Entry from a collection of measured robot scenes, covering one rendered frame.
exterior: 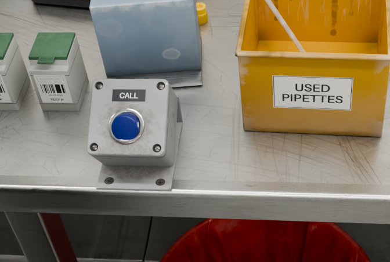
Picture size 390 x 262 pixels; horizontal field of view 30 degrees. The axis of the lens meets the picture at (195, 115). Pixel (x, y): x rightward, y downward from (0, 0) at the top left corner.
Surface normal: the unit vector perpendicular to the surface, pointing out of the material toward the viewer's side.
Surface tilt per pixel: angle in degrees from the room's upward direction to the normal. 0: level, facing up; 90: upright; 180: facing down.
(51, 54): 0
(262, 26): 90
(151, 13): 90
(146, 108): 30
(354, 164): 0
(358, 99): 90
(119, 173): 0
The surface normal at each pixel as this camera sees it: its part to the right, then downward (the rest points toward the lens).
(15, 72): 0.99, 0.01
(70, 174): -0.10, -0.70
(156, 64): 0.00, 0.71
